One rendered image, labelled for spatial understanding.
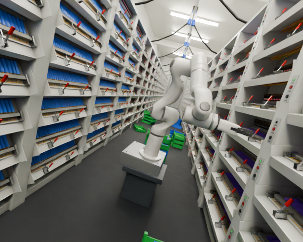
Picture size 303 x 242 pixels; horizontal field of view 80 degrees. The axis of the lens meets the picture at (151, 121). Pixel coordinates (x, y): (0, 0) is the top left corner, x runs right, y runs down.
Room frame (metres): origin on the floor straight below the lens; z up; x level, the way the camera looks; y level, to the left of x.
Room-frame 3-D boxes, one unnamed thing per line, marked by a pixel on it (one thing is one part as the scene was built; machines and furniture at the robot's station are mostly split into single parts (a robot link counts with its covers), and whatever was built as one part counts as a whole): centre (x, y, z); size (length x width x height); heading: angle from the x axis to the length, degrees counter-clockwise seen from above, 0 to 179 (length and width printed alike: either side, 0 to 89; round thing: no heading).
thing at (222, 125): (0.87, -0.35, 0.82); 0.11 x 0.10 x 0.07; 85
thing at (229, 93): (2.24, -0.79, 0.91); 0.20 x 0.09 x 1.81; 85
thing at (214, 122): (0.88, -0.29, 0.82); 0.09 x 0.03 x 0.08; 175
